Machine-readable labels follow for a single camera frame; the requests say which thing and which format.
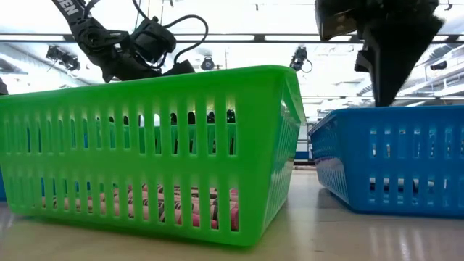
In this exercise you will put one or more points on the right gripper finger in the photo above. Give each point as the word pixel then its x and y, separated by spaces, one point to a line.
pixel 391 72

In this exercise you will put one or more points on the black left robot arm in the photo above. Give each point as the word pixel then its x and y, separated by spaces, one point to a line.
pixel 78 21

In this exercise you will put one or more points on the black ceiling device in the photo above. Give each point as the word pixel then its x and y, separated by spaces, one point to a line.
pixel 438 65

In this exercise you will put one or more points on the black beam-mounted device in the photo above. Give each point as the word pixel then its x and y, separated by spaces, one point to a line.
pixel 63 58
pixel 299 58

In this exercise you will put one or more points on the blue plastic basket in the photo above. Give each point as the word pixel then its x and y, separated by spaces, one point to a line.
pixel 1 188
pixel 398 163

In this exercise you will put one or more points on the green plastic basket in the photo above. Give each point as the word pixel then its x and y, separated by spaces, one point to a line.
pixel 145 166

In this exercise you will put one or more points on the distant blue white shelf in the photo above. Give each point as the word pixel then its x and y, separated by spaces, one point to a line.
pixel 301 156

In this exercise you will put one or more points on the dark background object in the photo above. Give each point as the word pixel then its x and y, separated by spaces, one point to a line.
pixel 1 87

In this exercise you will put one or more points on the black overhead beam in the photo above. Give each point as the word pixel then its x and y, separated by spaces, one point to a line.
pixel 259 37

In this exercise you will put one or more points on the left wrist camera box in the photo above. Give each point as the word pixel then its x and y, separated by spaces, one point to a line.
pixel 154 40

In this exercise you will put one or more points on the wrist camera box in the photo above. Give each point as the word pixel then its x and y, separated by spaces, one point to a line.
pixel 154 40
pixel 335 21

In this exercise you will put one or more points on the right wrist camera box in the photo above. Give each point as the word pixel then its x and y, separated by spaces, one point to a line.
pixel 335 21

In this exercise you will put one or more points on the black overhead camera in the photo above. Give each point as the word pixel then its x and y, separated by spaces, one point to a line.
pixel 207 63

